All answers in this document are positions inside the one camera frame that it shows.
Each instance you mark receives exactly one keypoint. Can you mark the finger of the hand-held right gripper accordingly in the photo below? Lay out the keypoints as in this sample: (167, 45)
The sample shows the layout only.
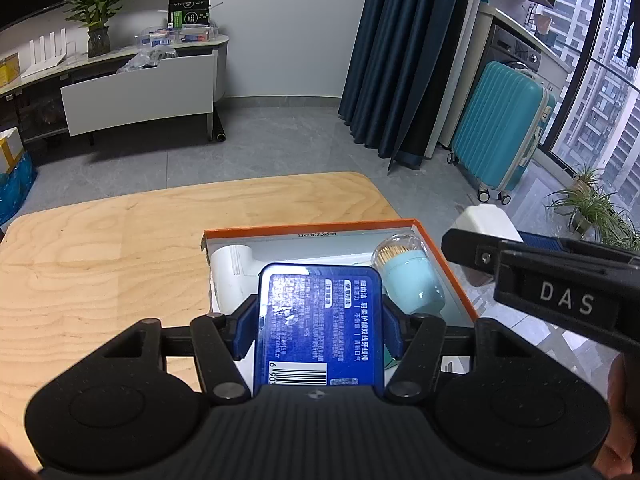
(542, 241)
(470, 250)

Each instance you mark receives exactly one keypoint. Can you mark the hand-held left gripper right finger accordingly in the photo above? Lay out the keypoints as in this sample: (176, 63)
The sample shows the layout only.
(392, 327)

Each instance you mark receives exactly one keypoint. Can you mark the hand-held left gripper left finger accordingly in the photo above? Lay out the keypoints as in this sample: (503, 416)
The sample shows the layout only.
(242, 330)

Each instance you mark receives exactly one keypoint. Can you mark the teal bandage box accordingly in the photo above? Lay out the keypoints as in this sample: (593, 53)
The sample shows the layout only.
(391, 357)

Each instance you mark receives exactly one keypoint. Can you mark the white wall charger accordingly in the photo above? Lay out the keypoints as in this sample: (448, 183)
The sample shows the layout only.
(487, 220)

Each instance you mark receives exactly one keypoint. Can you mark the white vaporizer with green button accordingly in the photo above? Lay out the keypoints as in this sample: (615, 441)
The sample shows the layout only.
(230, 285)

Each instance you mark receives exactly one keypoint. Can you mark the light blue toothpick holder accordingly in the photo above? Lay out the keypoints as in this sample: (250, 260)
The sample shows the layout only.
(415, 285)

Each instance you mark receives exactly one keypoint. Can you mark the blue tin box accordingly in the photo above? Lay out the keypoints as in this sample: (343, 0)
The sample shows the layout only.
(320, 330)

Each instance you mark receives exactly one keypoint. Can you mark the shallow orange cardboard box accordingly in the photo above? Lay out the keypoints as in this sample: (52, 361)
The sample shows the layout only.
(310, 252)

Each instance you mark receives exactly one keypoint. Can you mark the person's right hand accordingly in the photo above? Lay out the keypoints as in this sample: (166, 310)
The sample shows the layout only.
(627, 420)

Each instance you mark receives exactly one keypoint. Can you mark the potted spider plant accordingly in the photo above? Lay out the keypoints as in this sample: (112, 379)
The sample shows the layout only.
(620, 232)
(582, 200)

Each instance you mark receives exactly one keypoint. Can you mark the teal ribbed suitcase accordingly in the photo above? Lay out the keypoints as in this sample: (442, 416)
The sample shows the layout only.
(500, 130)

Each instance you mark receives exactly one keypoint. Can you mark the glass balcony window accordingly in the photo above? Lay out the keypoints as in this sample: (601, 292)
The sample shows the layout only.
(600, 100)

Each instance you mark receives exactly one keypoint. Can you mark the grey front-loading washing machine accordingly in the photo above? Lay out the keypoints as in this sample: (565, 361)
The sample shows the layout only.
(520, 50)

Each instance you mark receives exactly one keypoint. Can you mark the dark blue curtain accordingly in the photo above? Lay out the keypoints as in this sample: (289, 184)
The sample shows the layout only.
(400, 60)

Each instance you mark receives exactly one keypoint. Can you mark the black rolled mat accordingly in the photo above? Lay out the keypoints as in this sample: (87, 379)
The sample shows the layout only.
(220, 127)

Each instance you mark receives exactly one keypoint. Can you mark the teal plastic basin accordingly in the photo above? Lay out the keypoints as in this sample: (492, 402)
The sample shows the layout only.
(549, 37)

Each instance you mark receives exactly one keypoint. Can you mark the pink plastic basin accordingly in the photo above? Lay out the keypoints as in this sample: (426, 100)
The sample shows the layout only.
(542, 22)

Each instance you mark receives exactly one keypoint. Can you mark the hanging dark clothes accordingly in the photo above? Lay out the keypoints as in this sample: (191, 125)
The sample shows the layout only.
(629, 35)

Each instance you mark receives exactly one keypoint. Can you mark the white counter cabinet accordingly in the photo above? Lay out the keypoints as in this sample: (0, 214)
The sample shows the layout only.
(505, 15)

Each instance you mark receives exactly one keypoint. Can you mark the white open drawer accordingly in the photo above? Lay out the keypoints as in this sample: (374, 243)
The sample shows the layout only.
(140, 92)

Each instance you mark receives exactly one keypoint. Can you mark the blue wrapped pack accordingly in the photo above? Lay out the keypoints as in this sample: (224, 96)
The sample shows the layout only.
(17, 190)

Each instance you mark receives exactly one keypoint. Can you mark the crumpled clear plastic bags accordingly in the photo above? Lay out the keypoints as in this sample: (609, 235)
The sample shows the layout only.
(145, 57)

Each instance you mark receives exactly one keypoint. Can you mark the white and yellow carton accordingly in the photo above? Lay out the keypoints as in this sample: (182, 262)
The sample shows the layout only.
(11, 150)

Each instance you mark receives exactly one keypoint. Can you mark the clear plastic storage box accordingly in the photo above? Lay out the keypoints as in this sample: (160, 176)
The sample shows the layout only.
(155, 37)
(199, 34)

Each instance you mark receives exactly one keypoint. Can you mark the long white-topped media cabinet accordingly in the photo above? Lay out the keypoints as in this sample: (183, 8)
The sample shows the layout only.
(80, 63)

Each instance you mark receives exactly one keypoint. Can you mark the black and green box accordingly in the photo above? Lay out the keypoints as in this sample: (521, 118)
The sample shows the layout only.
(189, 15)

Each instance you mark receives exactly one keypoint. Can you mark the bamboo plant in dark vase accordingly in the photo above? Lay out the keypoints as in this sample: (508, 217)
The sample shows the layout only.
(98, 42)

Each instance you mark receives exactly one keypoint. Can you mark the white router with antennas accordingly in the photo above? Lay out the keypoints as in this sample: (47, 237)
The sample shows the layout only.
(45, 65)

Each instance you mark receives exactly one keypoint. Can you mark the yellow cardboard box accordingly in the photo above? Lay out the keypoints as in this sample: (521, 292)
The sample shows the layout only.
(9, 72)

